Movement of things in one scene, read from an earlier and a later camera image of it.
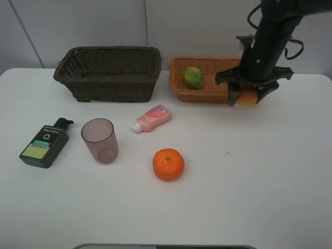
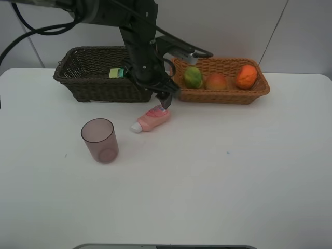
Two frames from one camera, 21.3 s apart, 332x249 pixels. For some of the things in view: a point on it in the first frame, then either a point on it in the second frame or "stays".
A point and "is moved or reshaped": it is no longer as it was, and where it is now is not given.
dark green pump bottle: (41, 151) to (114, 73)
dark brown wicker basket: (110, 73) stays
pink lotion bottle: (157, 114) stays
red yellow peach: (248, 96) to (216, 82)
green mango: (193, 78) stays
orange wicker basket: (210, 92) stays
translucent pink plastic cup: (99, 135) stays
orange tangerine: (168, 164) is moved or reshaped
